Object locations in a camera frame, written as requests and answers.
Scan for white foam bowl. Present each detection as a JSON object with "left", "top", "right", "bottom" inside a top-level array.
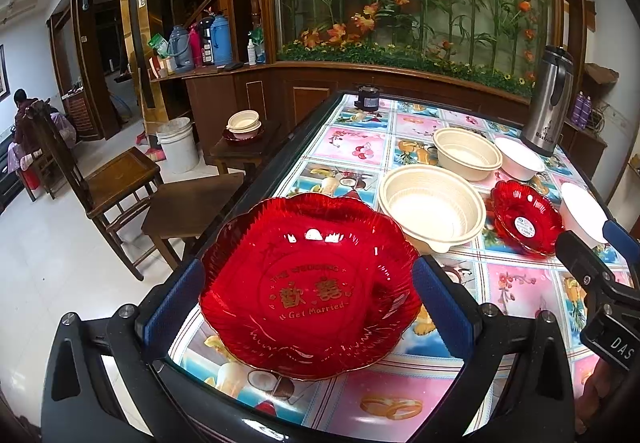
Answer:
[
  {"left": 560, "top": 183, "right": 608, "bottom": 248},
  {"left": 494, "top": 137, "right": 544, "bottom": 182}
]

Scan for small red plastic plate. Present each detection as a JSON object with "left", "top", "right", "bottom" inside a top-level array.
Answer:
[{"left": 489, "top": 180, "right": 564, "bottom": 258}]

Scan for beige paper bowl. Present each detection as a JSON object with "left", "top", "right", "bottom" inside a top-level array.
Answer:
[
  {"left": 378, "top": 164, "right": 486, "bottom": 255},
  {"left": 433, "top": 128, "right": 503, "bottom": 182}
]

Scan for large red plastic plate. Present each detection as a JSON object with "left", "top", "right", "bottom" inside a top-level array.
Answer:
[{"left": 198, "top": 192, "right": 421, "bottom": 380}]

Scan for stacked bowls on side stool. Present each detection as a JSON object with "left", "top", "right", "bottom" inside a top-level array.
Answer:
[{"left": 222, "top": 110, "right": 264, "bottom": 144}]

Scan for person's right hand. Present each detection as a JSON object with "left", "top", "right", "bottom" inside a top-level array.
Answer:
[{"left": 575, "top": 359, "right": 626, "bottom": 434}]

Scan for dark wooden stool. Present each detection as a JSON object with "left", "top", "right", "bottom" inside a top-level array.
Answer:
[{"left": 142, "top": 173, "right": 244, "bottom": 270}]

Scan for colourful patterned tablecloth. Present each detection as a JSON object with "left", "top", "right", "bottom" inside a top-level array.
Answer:
[{"left": 169, "top": 95, "right": 631, "bottom": 442}]

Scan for dark wooden chair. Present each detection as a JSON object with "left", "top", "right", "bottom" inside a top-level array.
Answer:
[{"left": 22, "top": 99, "right": 166, "bottom": 282}]

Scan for purple bottles on shelf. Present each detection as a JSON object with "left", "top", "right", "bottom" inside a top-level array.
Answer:
[{"left": 570, "top": 92, "right": 591, "bottom": 130}]

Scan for stainless steel thermos jug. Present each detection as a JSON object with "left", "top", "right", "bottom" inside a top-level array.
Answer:
[{"left": 521, "top": 45, "right": 574, "bottom": 157}]

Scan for white plastic bucket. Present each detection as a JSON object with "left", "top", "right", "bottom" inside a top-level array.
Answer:
[{"left": 156, "top": 117, "right": 200, "bottom": 174}]

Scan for small black jar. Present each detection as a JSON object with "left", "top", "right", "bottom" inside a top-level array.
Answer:
[{"left": 355, "top": 85, "right": 380, "bottom": 112}]

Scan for seated person in background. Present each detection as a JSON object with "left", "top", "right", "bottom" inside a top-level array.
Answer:
[{"left": 13, "top": 88, "right": 76, "bottom": 172}]

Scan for grey blue water jug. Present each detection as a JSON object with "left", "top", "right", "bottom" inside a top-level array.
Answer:
[{"left": 168, "top": 26, "right": 194, "bottom": 73}]

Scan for white spray bottle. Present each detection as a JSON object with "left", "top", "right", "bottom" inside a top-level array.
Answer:
[{"left": 247, "top": 38, "right": 257, "bottom": 66}]

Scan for red thermos flask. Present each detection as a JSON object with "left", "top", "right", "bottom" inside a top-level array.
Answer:
[{"left": 189, "top": 24, "right": 203, "bottom": 68}]

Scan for blue thermos flask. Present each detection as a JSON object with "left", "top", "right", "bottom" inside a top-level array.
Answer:
[{"left": 209, "top": 15, "right": 232, "bottom": 67}]

